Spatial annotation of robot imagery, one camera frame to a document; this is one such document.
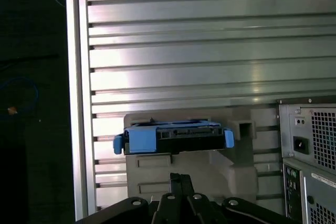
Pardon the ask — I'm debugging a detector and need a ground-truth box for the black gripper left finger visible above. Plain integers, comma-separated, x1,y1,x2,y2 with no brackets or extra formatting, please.
75,173,185,224

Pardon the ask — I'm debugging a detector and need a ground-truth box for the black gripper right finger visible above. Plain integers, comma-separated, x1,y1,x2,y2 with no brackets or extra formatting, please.
181,173,300,224

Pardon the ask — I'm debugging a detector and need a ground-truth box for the hard disk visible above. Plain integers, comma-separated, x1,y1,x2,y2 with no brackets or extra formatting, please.
112,120,235,156

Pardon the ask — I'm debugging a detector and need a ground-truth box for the grey parts rack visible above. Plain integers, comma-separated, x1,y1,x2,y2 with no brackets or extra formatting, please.
123,105,259,201

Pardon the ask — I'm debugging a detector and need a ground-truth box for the black open PC case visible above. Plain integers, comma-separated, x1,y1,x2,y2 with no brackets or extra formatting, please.
277,97,336,224

